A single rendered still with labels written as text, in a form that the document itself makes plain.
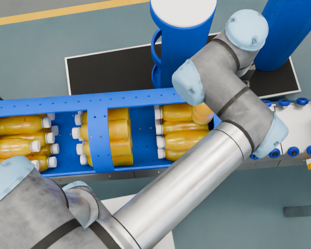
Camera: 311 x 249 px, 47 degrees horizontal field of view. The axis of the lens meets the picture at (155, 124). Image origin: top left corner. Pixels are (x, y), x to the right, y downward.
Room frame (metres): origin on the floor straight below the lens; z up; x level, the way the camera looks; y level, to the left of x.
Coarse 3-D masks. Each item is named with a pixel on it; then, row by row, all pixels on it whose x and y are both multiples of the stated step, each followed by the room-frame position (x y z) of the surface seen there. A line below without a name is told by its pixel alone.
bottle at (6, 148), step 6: (12, 138) 0.28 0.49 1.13; (18, 138) 0.28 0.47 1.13; (24, 138) 0.28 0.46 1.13; (0, 144) 0.25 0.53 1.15; (6, 144) 0.25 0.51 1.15; (12, 144) 0.25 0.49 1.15; (18, 144) 0.25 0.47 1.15; (24, 144) 0.26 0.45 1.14; (30, 144) 0.26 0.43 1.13; (0, 150) 0.23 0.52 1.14; (6, 150) 0.23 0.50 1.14; (12, 150) 0.23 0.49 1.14; (18, 150) 0.24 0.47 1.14; (24, 150) 0.24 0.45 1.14; (30, 150) 0.24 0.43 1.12; (0, 156) 0.22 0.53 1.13; (6, 156) 0.22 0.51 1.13; (12, 156) 0.22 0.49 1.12
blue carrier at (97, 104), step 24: (72, 96) 0.42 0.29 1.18; (96, 96) 0.41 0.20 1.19; (120, 96) 0.41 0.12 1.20; (144, 96) 0.41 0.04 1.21; (168, 96) 0.40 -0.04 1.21; (72, 120) 0.39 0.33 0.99; (96, 120) 0.32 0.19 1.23; (144, 120) 0.39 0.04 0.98; (216, 120) 0.32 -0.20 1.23; (72, 144) 0.30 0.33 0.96; (96, 144) 0.24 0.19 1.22; (144, 144) 0.29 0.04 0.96; (48, 168) 0.19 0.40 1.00; (72, 168) 0.19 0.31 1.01; (96, 168) 0.17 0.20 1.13; (120, 168) 0.18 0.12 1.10; (144, 168) 0.18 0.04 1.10
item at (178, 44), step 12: (156, 24) 0.82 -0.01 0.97; (168, 24) 0.79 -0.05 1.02; (204, 24) 0.80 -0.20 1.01; (156, 36) 0.97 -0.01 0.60; (168, 36) 0.78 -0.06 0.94; (180, 36) 0.77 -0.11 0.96; (192, 36) 0.77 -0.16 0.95; (204, 36) 0.81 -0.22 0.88; (168, 48) 0.78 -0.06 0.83; (180, 48) 0.77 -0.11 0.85; (192, 48) 0.78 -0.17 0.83; (156, 60) 0.82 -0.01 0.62; (168, 60) 0.78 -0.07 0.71; (180, 60) 0.77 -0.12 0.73; (156, 72) 0.95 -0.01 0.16; (168, 72) 0.77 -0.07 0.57; (156, 84) 0.86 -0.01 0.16; (168, 84) 0.77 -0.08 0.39
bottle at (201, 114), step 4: (200, 104) 0.31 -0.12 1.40; (204, 104) 0.31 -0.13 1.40; (196, 108) 0.31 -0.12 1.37; (200, 108) 0.31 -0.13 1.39; (204, 108) 0.30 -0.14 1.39; (208, 108) 0.30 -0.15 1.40; (192, 112) 0.32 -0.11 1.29; (196, 112) 0.31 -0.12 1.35; (200, 112) 0.30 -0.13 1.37; (204, 112) 0.30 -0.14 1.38; (208, 112) 0.30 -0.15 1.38; (212, 112) 0.30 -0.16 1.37; (192, 116) 0.32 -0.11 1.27; (196, 116) 0.30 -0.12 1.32; (200, 116) 0.30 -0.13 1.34; (204, 116) 0.30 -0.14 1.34; (208, 116) 0.30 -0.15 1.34; (212, 116) 0.30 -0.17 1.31; (196, 120) 0.30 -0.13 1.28; (200, 120) 0.30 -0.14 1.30; (204, 120) 0.29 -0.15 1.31; (208, 120) 0.30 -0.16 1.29; (200, 124) 0.29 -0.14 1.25; (204, 124) 0.30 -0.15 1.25
